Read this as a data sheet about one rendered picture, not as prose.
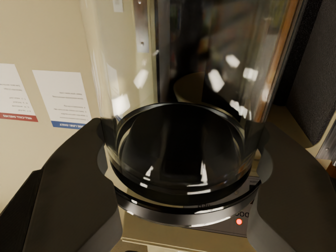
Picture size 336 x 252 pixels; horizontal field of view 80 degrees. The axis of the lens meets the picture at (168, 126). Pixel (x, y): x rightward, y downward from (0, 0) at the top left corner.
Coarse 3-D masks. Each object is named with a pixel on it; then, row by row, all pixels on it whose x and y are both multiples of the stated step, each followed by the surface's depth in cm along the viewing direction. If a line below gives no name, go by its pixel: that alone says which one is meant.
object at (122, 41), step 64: (128, 0) 6; (192, 0) 5; (256, 0) 5; (128, 64) 7; (192, 64) 6; (256, 64) 6; (128, 128) 8; (192, 128) 7; (256, 128) 9; (128, 192) 9; (192, 192) 9
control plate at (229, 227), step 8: (248, 208) 31; (232, 216) 31; (240, 216) 31; (216, 224) 31; (224, 224) 31; (232, 224) 31; (216, 232) 31; (224, 232) 31; (232, 232) 31; (240, 232) 31
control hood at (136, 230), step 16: (128, 224) 33; (144, 224) 33; (160, 224) 32; (128, 240) 33; (144, 240) 32; (160, 240) 32; (176, 240) 32; (192, 240) 31; (208, 240) 31; (224, 240) 31; (240, 240) 31
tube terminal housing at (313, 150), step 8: (272, 104) 44; (272, 112) 41; (280, 112) 41; (288, 112) 40; (272, 120) 38; (280, 120) 38; (288, 120) 38; (280, 128) 36; (288, 128) 36; (296, 128) 35; (328, 128) 29; (296, 136) 34; (304, 136) 33; (304, 144) 32; (320, 144) 30; (312, 152) 31; (320, 160) 32; (328, 160) 32
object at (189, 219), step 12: (120, 204) 10; (132, 204) 9; (240, 204) 10; (144, 216) 9; (156, 216) 9; (168, 216) 9; (180, 216) 9; (192, 216) 9; (204, 216) 9; (216, 216) 9; (228, 216) 10
